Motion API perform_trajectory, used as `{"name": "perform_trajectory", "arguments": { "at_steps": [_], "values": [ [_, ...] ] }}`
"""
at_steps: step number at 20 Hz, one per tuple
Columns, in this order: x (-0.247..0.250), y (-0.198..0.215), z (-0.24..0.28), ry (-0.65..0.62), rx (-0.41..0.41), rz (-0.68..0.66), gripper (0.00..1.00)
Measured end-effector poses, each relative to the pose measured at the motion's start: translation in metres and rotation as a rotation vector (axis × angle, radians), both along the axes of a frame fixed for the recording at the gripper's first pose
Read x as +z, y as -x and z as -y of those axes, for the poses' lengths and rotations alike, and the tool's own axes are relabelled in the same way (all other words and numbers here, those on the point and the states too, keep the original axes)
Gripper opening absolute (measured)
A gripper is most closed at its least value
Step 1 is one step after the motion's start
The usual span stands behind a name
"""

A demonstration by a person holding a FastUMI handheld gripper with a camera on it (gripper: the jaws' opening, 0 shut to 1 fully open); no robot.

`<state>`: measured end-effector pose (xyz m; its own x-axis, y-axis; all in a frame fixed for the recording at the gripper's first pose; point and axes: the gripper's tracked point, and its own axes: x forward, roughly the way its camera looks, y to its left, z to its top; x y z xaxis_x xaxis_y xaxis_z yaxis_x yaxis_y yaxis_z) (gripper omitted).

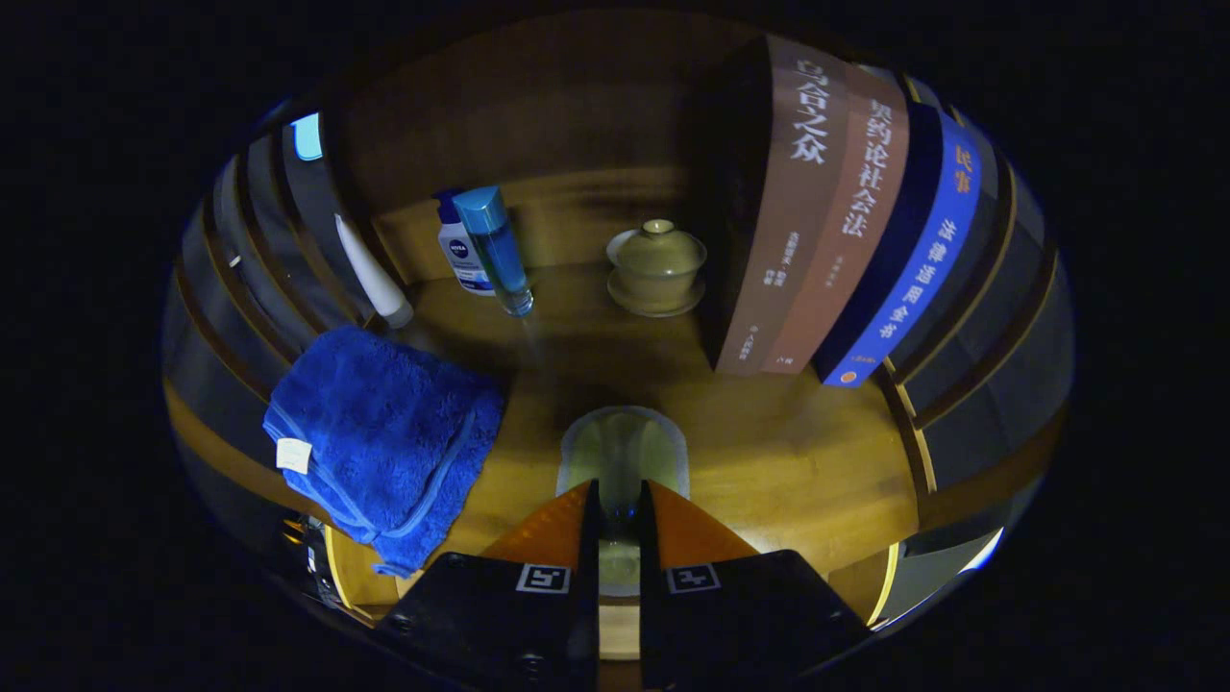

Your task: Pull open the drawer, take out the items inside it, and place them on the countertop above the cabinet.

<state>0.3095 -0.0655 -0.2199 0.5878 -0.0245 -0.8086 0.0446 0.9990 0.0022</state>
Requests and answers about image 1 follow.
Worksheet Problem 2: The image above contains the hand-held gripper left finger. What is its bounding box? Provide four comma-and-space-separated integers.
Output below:
375, 479, 602, 692

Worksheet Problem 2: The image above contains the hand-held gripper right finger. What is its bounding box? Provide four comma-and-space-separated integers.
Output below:
639, 479, 873, 692

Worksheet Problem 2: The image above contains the green brush with white pad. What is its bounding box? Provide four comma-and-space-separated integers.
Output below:
555, 405, 691, 602

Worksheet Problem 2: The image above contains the wooden countertop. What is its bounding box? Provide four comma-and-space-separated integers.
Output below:
163, 259, 923, 626

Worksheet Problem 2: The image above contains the brown wooden cabinet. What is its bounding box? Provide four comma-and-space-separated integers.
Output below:
163, 19, 1074, 674

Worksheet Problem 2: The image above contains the folded blue towel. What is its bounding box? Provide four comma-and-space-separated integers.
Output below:
262, 325, 505, 579

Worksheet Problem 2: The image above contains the beige lidded tea bowl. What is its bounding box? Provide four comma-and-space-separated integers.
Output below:
605, 219, 709, 318

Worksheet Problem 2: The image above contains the teal transparent bottle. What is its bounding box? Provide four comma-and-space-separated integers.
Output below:
452, 185, 534, 317

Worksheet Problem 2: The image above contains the white lotion bottle blue cap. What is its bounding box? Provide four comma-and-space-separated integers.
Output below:
434, 190, 496, 297

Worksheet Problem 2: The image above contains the white tube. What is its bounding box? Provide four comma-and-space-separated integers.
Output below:
333, 213, 415, 330

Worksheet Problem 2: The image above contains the dark brown book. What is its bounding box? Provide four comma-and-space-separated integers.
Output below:
701, 37, 851, 376

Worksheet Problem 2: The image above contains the reddish brown book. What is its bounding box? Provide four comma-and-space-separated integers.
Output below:
764, 62, 911, 376

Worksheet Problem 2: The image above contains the blue book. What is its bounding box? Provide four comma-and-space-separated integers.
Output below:
812, 101, 984, 388

